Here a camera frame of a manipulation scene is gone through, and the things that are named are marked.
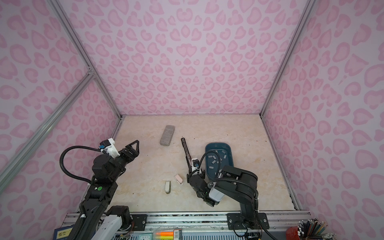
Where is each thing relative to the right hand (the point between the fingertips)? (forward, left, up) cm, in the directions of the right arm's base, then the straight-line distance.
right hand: (190, 164), depth 88 cm
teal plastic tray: (+6, -13, -5) cm, 15 cm away
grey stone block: (+23, +18, -3) cm, 30 cm away
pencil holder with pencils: (-31, -52, +6) cm, 61 cm away
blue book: (-35, +57, -2) cm, 67 cm away
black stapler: (+6, +2, -4) cm, 8 cm away
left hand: (+1, +27, +21) cm, 34 cm away
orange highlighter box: (-34, +5, -3) cm, 34 cm away
